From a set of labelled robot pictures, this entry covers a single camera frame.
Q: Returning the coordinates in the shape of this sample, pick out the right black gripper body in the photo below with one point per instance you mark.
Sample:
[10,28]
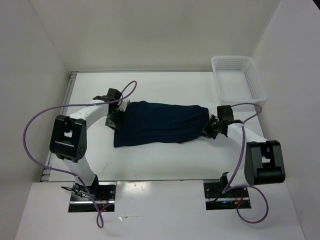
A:
[211,129]

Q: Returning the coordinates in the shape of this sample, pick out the aluminium table edge rail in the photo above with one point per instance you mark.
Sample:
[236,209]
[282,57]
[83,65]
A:
[66,131]

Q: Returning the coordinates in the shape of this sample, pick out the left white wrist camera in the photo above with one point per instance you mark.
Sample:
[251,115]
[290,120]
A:
[123,105]

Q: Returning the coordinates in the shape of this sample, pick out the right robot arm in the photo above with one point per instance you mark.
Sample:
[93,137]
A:
[260,161]

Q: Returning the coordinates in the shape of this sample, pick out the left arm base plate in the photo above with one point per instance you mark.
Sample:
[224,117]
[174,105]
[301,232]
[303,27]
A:
[80,201]

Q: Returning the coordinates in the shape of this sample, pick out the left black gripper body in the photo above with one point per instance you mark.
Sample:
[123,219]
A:
[116,119]

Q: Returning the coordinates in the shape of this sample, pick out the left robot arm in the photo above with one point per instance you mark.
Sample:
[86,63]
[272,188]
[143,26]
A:
[84,177]

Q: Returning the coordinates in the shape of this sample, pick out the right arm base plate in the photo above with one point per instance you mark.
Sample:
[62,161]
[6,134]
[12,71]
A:
[216,200]

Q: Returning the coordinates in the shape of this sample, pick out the white plastic basket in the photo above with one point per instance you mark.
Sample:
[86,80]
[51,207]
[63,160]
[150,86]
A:
[237,79]

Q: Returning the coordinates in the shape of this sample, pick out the navy blue shorts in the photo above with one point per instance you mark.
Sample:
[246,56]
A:
[146,122]

